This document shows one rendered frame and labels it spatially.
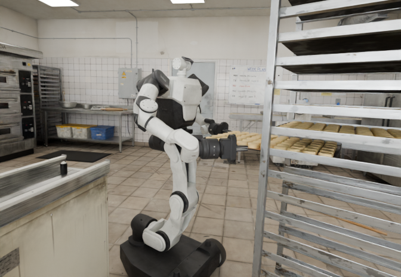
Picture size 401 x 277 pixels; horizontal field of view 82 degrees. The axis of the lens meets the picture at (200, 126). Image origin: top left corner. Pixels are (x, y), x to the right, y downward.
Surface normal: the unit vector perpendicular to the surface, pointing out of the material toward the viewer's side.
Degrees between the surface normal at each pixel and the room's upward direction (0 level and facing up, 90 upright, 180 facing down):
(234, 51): 90
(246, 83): 90
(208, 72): 90
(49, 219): 90
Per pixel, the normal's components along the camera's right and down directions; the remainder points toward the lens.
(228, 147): 0.21, 0.13
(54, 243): 0.97, 0.07
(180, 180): -0.54, 0.09
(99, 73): -0.15, 0.12
